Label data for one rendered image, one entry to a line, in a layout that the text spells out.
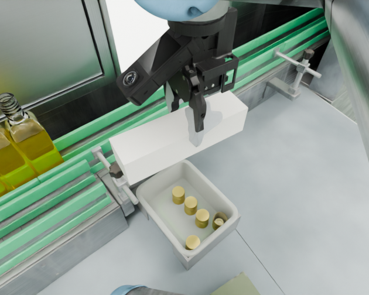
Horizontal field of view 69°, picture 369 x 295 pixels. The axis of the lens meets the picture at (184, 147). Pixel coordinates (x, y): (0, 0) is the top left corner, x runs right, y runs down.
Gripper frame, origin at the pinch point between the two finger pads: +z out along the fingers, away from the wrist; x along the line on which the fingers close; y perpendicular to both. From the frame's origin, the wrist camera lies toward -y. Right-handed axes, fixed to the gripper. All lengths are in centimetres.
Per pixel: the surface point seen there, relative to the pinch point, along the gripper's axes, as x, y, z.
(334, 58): 16, 71, 19
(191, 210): -2.5, 1.2, 29.2
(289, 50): 26, 59, 17
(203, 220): -6.9, 1.8, 27.7
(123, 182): 3.5, -12.0, 12.3
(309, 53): 13, 50, 8
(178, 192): 3.1, 0.5, 27.7
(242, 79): 22.6, 35.6, 17.9
